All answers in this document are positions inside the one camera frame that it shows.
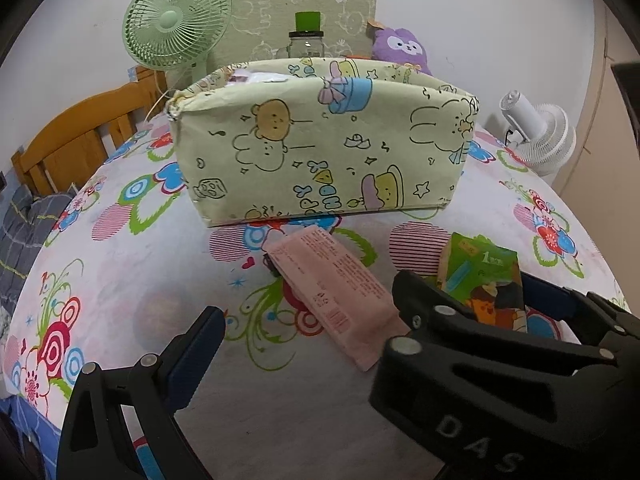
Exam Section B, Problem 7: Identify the white circulator fan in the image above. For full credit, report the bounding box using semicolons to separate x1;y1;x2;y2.
499;90;577;177

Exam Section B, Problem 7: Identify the wooden chair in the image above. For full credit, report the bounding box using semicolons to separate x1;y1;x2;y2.
11;66;168;196

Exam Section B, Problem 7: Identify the yellow cartoon fabric storage box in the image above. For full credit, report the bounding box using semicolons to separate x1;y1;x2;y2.
167;56;482;229

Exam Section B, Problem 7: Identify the grey plaid pillow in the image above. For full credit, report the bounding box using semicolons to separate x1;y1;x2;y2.
0;185;76;306

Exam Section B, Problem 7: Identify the green cartoon wall mat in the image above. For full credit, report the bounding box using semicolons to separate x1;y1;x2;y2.
227;0;378;61

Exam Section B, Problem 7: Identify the pink wipes packet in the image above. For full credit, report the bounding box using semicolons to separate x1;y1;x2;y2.
262;226;411;372

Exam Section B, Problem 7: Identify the green desk fan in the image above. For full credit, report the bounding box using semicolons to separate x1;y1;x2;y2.
123;0;233;96

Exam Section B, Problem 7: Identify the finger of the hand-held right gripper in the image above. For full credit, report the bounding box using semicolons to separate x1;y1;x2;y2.
520;272;640;361
382;270;576;376

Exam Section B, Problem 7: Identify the white fan cable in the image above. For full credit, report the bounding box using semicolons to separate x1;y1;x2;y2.
145;72;174;126

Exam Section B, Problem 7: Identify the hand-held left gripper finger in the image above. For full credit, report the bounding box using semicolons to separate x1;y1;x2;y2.
57;306;224;480

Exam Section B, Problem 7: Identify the green tissue packet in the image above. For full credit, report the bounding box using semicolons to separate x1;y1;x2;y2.
437;232;528;333

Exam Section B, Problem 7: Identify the beige wardrobe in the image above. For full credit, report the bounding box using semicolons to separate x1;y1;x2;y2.
552;0;640;211

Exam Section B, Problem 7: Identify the glass mug jar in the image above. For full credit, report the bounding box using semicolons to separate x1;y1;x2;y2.
277;30;326;61

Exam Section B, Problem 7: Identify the purple plush bunny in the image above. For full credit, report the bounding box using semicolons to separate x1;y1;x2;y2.
370;20;433;77

